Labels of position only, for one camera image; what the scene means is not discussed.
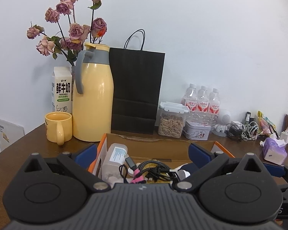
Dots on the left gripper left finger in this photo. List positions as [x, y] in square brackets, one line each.
[76, 165]

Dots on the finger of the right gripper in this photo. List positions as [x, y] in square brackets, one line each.
[275, 170]

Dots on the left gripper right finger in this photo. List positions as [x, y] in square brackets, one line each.
[209, 165]

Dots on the white round lid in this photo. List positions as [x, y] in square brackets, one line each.
[182, 174]

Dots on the white plastic rectangular case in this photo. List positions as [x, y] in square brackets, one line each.
[114, 158]

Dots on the purple tissue pack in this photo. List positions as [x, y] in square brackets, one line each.
[274, 150]

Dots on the small white tin box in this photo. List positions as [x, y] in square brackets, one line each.
[196, 130]

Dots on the yellow ceramic mug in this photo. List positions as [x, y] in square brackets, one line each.
[59, 127]

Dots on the white toy robot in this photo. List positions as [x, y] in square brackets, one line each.
[223, 120]

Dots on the colourful snack packet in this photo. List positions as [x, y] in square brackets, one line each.
[266, 126]

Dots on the clear seed storage container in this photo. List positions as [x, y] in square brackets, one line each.
[172, 119]

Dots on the middle water bottle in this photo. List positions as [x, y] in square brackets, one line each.
[203, 99]

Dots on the water bottle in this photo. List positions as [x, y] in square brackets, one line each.
[214, 105]
[203, 99]
[190, 98]

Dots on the red orange cardboard box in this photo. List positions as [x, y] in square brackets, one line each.
[173, 152]

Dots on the right water bottle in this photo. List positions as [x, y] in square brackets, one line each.
[214, 105]

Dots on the white milk carton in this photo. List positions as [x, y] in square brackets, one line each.
[61, 90]

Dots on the left water bottle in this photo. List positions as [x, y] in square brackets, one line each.
[190, 98]

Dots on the yellow thermos jug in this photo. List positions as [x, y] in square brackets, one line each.
[92, 93]

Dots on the white leaflet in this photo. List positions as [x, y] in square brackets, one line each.
[9, 133]

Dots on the black paper shopping bag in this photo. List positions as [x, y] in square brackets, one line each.
[137, 76]

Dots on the dried pink rose bouquet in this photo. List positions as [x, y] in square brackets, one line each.
[71, 37]

